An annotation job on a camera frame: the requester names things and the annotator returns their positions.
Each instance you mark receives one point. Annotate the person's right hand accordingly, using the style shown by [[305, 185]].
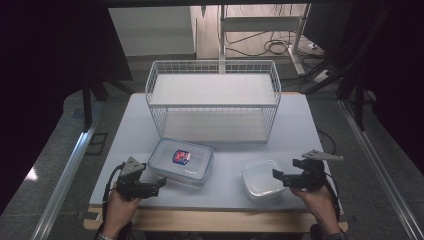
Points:
[[321, 206]]

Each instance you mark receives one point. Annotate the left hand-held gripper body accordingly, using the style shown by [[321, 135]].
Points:
[[131, 181]]

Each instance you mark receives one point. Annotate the white square plastic container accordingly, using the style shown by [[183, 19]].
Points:
[[261, 181]]

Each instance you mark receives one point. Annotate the aluminium rail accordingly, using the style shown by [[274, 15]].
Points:
[[63, 181], [376, 166]]

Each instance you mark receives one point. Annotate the black metal stand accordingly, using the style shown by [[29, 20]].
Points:
[[358, 96], [87, 103]]

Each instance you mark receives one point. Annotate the person's left hand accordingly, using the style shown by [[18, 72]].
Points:
[[116, 211]]

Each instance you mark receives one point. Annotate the white power strip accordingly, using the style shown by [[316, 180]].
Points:
[[321, 76]]

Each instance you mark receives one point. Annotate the white metal desk frame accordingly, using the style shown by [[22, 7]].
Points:
[[260, 24]]

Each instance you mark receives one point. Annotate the clear container with blue-rimmed lid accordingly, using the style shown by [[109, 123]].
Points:
[[186, 163]]

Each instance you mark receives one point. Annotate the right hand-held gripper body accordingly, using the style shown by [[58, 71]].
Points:
[[310, 176]]

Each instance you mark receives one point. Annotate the white cabinet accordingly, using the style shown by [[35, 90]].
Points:
[[151, 31]]

